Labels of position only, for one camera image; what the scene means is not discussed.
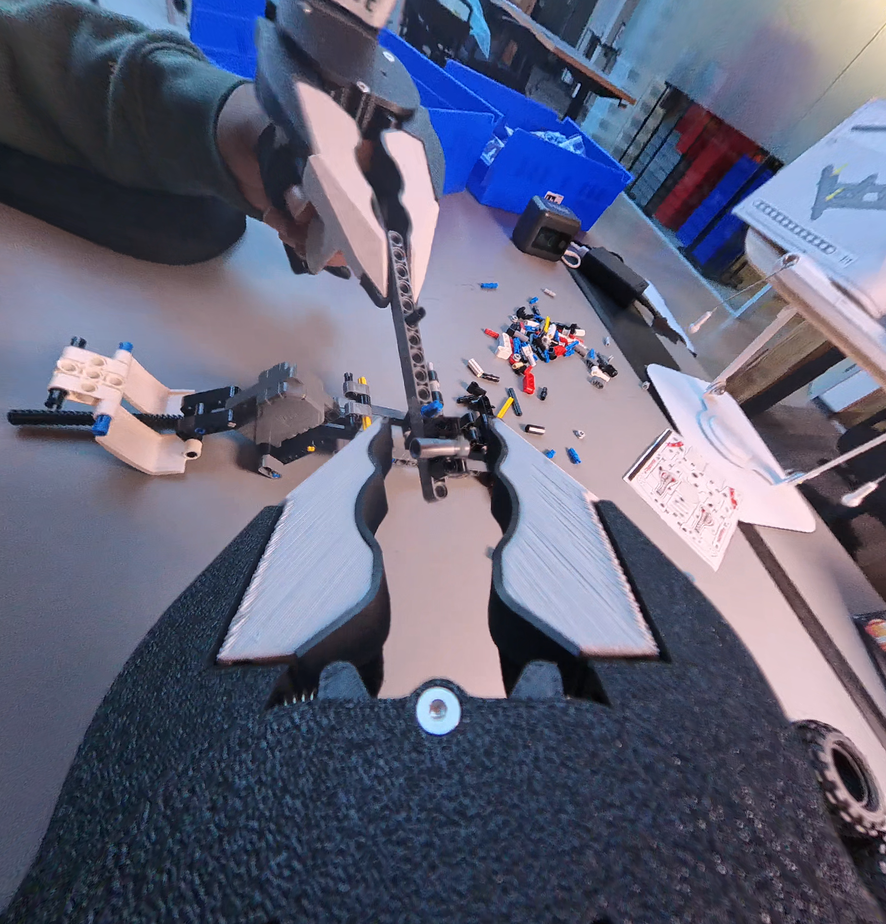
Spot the black box device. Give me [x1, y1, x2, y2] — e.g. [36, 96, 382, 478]
[511, 196, 583, 261]

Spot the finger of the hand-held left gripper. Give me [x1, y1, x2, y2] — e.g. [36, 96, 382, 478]
[295, 80, 392, 301]
[379, 131, 443, 290]

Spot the open instruction booklet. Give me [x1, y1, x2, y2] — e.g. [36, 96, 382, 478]
[732, 97, 886, 322]

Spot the black toy rubber tire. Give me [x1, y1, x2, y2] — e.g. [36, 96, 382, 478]
[844, 827, 886, 915]
[798, 719, 886, 839]

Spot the toy brick vehicle chassis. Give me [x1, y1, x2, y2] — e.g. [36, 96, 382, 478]
[7, 336, 503, 481]

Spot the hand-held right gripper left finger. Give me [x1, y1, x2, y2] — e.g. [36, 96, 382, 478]
[217, 419, 395, 697]

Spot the toy truck picture box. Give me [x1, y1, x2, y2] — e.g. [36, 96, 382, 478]
[853, 610, 886, 716]

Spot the long brown office table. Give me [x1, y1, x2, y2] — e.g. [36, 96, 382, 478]
[487, 0, 635, 120]

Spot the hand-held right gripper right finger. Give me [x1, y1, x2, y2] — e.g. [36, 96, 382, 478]
[487, 419, 662, 697]

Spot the pile of small toy bricks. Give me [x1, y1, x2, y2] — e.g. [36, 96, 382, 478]
[484, 304, 621, 395]

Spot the white printed sticker sheet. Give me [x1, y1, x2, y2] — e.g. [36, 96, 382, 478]
[624, 430, 744, 571]

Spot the clear plastic bag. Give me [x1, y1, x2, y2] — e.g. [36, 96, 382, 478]
[487, 129, 584, 164]

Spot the grey desk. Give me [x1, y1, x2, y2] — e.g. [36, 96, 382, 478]
[0, 185, 886, 924]

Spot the stack of blue red bins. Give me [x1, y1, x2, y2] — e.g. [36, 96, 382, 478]
[624, 83, 783, 279]

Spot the grey toy brick beam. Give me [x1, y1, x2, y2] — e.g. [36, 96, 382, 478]
[386, 229, 452, 503]

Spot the person's left hand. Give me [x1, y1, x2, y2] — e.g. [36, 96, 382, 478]
[215, 82, 324, 253]

